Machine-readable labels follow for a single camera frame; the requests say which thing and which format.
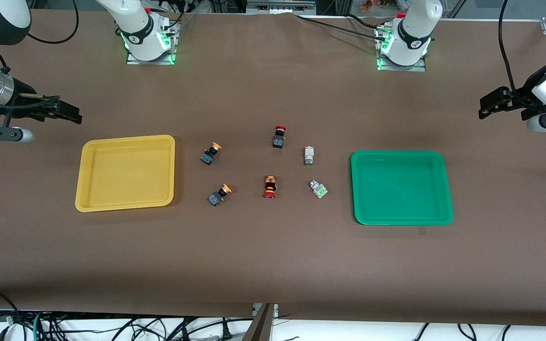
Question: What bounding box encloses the aluminium frame rail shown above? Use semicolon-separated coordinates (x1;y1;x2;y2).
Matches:
247;0;317;15

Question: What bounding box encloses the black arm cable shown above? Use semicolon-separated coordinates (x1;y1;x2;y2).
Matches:
27;0;80;45
498;0;524;95

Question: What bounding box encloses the brown table cover mat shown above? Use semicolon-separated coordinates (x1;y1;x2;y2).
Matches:
0;9;546;327

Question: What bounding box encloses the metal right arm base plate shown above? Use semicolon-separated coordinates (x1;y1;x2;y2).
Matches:
126;21;180;65

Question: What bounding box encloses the black camera cable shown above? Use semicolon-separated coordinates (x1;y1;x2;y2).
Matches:
0;94;61;111

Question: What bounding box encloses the teal floor cable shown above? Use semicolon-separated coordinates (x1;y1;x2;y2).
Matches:
32;310;45;341

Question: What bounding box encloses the green plastic tray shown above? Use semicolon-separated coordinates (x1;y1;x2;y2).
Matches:
351;151;454;226

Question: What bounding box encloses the yellow plastic tray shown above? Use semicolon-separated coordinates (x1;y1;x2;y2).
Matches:
75;135;176;212

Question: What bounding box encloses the yellow push button switch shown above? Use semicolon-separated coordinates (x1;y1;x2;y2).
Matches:
200;142;222;166
208;184;232;206

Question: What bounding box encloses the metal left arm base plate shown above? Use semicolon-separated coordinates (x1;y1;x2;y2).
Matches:
375;26;428;72

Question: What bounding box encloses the black cable on table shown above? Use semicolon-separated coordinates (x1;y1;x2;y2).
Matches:
294;13;383;39

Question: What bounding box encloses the metal frame post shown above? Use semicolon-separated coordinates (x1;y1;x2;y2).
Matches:
242;303;279;341

